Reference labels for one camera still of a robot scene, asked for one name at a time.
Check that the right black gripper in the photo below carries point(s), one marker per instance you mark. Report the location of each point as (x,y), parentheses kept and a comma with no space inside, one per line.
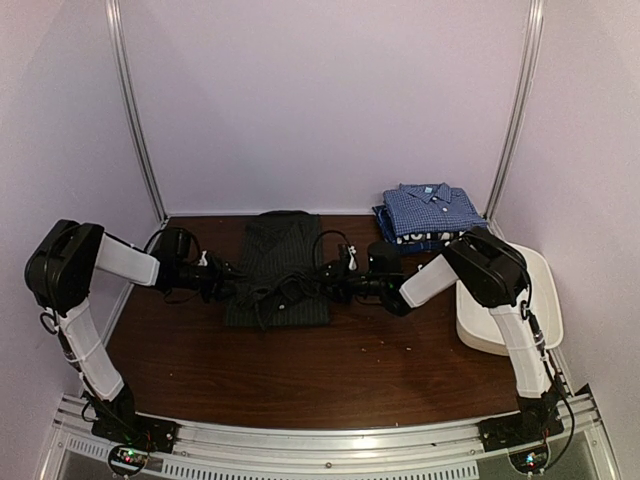
(339,278)

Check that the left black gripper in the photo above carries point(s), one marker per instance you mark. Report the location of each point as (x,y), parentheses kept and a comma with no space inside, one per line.
(216,282)

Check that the dark striped long sleeve shirt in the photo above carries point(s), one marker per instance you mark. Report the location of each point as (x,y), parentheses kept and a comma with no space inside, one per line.
(278,257)

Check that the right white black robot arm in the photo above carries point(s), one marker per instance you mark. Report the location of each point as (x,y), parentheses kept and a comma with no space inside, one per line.
(497,278)

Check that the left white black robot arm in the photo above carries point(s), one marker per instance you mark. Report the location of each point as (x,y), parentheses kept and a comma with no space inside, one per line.
(60,274)

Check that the dark blue printed folded shirt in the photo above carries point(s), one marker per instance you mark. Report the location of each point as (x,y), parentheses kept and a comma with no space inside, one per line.
(412,243)

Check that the blue checked folded shirt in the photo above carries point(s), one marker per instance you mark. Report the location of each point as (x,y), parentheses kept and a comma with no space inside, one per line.
(430,208)

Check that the white plastic bin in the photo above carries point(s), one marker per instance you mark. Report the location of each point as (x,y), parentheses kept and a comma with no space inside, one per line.
(477,329)

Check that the left circuit board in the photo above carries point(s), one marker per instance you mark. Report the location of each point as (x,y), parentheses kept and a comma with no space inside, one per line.
(123,458)

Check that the circuit board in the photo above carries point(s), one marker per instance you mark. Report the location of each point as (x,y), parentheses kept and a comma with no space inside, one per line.
(123,458)
(531,461)

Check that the right circuit board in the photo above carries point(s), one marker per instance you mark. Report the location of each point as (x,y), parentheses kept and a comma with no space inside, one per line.
(531,461)

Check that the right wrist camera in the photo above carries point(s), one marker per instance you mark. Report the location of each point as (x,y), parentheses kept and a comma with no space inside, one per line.
(347,257)

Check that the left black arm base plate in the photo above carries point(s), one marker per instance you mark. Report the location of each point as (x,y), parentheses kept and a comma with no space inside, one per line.
(148,434)

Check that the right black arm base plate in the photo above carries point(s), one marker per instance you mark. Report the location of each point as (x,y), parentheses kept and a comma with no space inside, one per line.
(517,429)

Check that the front aluminium rail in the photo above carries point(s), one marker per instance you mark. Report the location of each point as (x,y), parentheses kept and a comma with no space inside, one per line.
(448,450)

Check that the left aluminium frame post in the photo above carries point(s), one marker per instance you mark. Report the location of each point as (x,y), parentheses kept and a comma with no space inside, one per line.
(132,114)

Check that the aluminium frame post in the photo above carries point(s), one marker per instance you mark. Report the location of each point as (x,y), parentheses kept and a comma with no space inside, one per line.
(132,114)
(530,53)

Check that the right aluminium frame post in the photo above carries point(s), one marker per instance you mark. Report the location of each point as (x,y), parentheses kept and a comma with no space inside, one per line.
(530,53)

